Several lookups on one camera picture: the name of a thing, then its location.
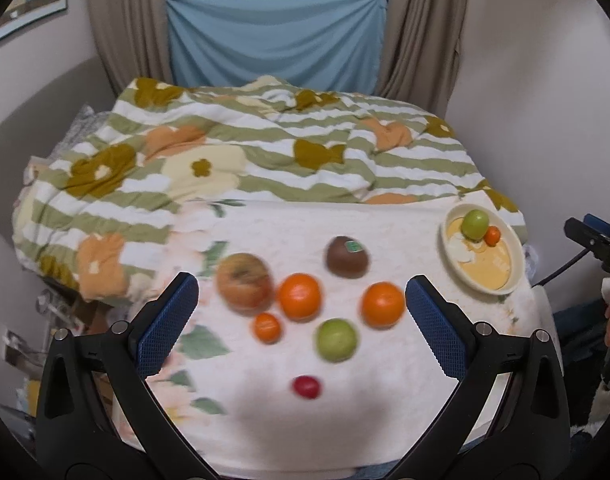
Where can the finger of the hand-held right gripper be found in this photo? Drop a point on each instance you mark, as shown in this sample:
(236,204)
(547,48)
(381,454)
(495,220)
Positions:
(601,224)
(582,234)

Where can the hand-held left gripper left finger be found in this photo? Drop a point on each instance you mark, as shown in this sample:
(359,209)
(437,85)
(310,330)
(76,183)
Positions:
(167,325)

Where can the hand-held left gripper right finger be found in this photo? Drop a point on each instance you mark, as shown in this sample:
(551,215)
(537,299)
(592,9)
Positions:
(437,325)

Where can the large orange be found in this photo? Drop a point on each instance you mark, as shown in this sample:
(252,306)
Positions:
(299,296)
(382,305)

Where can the white and yellow bowl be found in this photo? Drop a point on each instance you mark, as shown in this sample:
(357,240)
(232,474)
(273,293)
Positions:
(490,265)

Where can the yellow-red apple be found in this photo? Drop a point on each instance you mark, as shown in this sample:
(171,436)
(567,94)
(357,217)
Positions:
(245,284)

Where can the small mandarin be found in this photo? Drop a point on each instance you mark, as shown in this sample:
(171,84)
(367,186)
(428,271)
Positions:
(492,235)
(267,327)

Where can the green round fruit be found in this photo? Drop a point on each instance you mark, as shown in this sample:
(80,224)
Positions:
(474,223)
(336,340)

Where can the brown kiwi with green sticker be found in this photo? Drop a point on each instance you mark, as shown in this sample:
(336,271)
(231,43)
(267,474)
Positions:
(347,257)

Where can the red cherry tomato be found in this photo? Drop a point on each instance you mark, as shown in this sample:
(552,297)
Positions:
(306,387)

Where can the crumpled white cloth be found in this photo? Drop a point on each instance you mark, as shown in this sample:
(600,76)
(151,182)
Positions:
(531,261)

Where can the dark blue cloth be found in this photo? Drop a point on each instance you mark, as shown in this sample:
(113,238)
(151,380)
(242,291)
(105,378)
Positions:
(577,330)

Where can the white floral blanket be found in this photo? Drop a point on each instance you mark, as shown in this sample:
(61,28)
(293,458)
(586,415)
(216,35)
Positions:
(335,425)

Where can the metal rack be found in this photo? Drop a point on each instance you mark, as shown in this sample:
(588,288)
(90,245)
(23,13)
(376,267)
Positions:
(25,352)

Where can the white fluffy clothing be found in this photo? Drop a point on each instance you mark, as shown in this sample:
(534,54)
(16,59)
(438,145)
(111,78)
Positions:
(605,410)

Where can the yellow box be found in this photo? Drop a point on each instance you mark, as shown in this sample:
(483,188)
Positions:
(29,396)

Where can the green striped floral blanket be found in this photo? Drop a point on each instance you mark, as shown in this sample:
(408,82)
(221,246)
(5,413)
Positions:
(265,160)

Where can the grey patterned bedsheet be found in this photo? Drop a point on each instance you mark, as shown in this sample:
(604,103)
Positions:
(80,127)

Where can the beige curtain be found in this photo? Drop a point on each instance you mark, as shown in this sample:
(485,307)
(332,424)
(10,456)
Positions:
(127,25)
(425,30)

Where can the light blue hanging cloth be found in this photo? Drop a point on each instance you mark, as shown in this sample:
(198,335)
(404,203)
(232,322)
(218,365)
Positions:
(275,40)

